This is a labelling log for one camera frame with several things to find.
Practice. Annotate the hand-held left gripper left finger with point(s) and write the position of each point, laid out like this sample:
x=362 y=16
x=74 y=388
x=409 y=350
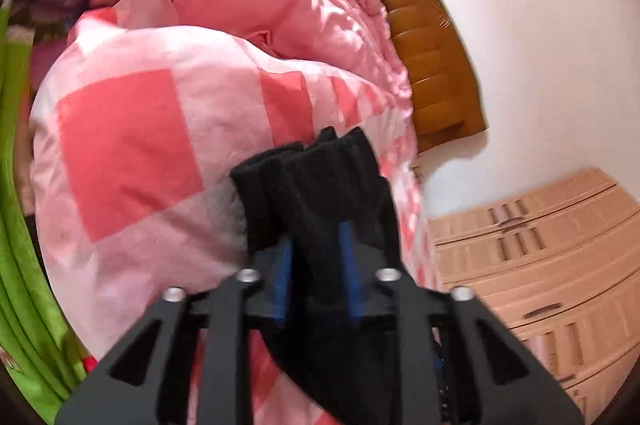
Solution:
x=281 y=277

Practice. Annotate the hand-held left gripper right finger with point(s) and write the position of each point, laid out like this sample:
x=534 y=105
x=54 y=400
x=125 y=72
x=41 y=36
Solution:
x=350 y=275

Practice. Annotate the black pants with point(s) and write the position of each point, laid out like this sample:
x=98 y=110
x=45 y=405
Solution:
x=320 y=195

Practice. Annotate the pink checkered duvet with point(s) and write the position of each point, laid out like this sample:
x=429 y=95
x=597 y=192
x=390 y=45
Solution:
x=150 y=145

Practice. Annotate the beige wooden wardrobe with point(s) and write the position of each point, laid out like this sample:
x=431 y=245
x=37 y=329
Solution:
x=545 y=265

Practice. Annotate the wooden headboard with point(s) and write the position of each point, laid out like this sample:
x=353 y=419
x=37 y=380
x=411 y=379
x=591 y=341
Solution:
x=430 y=50

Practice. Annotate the green curtain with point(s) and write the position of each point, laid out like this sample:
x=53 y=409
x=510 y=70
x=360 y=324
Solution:
x=20 y=255

